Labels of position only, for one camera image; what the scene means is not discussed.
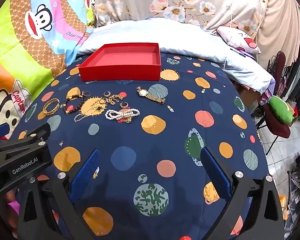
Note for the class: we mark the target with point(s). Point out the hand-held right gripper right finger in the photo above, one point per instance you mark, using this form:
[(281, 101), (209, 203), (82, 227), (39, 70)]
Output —
[(215, 175)]

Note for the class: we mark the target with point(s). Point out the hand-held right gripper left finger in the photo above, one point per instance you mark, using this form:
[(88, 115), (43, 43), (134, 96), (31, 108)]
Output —
[(86, 175)]

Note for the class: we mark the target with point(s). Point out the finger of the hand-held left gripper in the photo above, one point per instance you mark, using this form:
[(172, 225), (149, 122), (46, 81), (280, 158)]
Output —
[(37, 132), (1, 131)]

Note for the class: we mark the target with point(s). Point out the gold wrist watch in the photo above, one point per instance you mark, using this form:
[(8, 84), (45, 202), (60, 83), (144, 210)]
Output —
[(150, 95)]

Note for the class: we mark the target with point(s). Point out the red cardboard box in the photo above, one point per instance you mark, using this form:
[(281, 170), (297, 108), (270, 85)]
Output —
[(120, 65)]

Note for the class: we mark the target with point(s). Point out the navy planet print bedsheet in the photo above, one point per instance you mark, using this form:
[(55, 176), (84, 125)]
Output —
[(150, 140)]

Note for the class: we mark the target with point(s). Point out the maroon cushion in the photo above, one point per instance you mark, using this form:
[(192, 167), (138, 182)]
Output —
[(277, 128)]

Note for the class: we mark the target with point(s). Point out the colourful cartoon monkey blanket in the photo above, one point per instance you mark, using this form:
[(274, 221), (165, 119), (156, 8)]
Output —
[(22, 55)]

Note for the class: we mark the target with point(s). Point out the gold hoop earring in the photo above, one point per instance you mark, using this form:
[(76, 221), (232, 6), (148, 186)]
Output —
[(107, 94), (124, 105)]

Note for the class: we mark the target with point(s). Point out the small gold charm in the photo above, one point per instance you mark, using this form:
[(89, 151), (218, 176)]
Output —
[(170, 108)]

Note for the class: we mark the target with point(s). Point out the green plush toy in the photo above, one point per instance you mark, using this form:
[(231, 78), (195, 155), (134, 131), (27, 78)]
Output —
[(280, 110)]

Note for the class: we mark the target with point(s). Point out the black metal chair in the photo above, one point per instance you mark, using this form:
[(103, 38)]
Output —
[(280, 67)]

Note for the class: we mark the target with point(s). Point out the pink cartoon pillow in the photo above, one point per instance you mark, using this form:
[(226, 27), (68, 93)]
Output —
[(236, 38)]

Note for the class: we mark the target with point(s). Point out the light blue pillow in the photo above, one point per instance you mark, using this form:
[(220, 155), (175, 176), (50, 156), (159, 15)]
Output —
[(190, 37)]

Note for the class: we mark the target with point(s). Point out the beige curtain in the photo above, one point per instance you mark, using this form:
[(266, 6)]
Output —
[(280, 22)]

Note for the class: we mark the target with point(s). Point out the grey floral pillow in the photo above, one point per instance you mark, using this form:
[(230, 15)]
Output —
[(165, 2)]

